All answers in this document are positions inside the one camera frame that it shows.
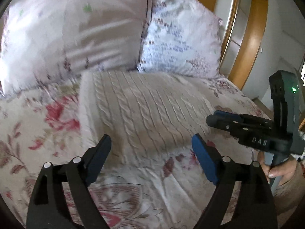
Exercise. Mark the floral bedspread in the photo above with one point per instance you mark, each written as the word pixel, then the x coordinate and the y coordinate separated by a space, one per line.
pixel 43 125

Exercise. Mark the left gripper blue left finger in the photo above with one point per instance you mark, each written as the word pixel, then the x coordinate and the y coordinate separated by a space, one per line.
pixel 48 206

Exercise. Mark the floral tree print pillow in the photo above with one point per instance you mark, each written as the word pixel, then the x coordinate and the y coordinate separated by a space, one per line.
pixel 181 37

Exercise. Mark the pale pink pillow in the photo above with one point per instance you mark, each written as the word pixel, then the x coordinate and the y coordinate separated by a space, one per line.
pixel 45 41

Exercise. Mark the wooden headboard frame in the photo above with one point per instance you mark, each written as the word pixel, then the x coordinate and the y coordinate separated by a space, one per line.
pixel 244 23

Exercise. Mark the person's right hand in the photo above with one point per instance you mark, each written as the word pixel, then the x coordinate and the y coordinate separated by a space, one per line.
pixel 285 170

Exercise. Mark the cream cable-knit sweater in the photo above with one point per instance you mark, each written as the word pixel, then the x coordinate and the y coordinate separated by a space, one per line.
pixel 147 116

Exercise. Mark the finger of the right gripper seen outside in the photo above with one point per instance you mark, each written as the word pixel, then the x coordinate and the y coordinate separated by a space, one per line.
pixel 225 121

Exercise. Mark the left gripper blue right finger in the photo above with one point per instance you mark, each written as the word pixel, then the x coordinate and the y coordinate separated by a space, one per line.
pixel 255 206

